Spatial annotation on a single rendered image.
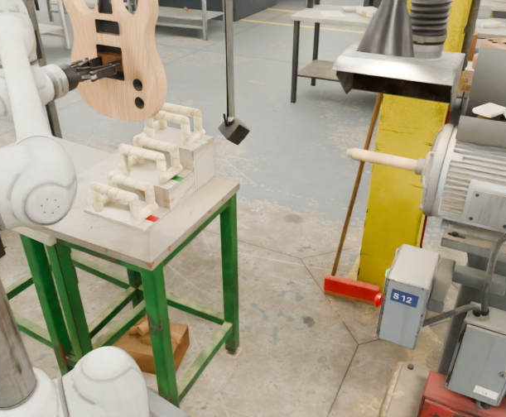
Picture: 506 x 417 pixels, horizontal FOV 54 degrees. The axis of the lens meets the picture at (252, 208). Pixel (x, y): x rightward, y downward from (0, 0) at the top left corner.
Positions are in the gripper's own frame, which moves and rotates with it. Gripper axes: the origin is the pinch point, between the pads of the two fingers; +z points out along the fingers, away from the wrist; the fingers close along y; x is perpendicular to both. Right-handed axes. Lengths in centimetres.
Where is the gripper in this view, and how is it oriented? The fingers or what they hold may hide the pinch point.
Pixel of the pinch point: (109, 63)
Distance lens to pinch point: 165.1
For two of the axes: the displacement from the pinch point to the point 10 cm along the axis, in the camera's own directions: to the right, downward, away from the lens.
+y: 8.8, 2.4, -4.0
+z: 4.7, -4.5, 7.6
